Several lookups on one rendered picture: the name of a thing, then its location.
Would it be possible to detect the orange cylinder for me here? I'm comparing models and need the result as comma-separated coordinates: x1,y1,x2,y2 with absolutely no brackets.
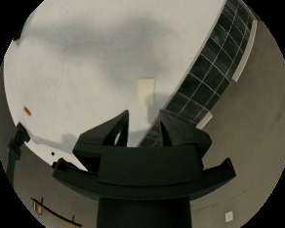
23,107,31,116

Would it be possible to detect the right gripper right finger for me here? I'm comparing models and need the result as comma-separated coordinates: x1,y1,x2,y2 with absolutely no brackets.
158,109,212,159

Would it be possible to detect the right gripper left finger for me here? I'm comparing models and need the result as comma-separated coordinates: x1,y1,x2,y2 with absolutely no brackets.
76,109,130,146

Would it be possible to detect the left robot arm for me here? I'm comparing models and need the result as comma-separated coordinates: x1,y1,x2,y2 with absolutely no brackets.
13,23,24,41

